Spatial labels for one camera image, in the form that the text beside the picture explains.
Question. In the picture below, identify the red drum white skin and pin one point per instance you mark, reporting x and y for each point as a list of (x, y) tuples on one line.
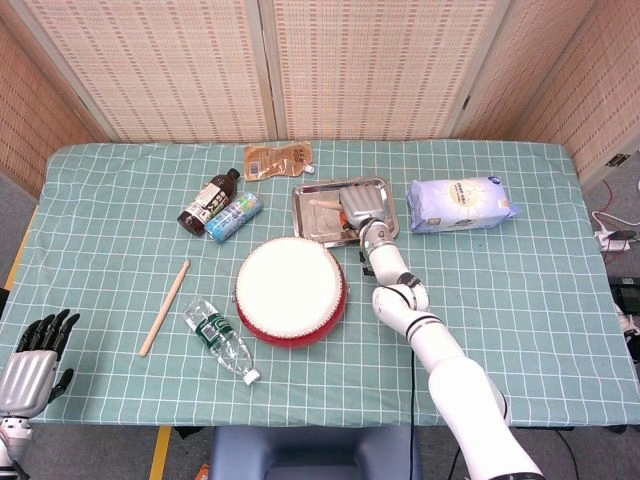
[(285, 290)]

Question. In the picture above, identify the woven folding screen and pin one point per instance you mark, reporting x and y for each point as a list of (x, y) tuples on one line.
[(175, 75)]

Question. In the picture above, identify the clear water bottle green label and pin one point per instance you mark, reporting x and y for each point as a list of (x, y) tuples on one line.
[(220, 340)]

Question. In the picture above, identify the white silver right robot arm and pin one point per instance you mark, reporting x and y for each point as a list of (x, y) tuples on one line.
[(450, 370)]

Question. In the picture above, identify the pale blue tissue pack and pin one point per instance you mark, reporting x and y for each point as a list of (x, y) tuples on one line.
[(460, 205)]

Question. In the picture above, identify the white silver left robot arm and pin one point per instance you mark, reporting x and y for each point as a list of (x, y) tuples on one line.
[(10, 440)]

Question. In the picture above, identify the steel rectangular tray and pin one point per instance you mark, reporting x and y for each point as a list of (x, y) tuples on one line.
[(320, 230)]

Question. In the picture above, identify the blue drink can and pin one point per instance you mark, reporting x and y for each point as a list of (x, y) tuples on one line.
[(232, 217)]

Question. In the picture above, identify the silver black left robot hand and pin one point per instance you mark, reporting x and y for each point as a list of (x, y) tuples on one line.
[(25, 375)]

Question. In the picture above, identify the green checked tablecloth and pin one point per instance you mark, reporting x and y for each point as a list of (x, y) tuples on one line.
[(525, 300)]

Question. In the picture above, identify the blue padded seat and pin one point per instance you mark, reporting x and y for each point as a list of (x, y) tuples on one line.
[(310, 455)]

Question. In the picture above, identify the brown tea bottle black label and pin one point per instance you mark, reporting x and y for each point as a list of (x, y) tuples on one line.
[(207, 202)]

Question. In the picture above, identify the white power strip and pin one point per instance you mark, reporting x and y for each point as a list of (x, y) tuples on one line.
[(614, 242)]

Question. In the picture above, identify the silver right hand orange fingertips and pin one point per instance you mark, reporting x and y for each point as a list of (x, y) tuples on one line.
[(362, 202)]

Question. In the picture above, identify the wooden drumstick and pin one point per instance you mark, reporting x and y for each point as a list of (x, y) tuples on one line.
[(325, 204), (165, 307)]

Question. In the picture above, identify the brown spouted pouch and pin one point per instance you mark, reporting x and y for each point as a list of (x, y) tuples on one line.
[(277, 160)]

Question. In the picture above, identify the black box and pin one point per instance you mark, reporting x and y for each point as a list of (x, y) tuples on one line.
[(625, 295)]

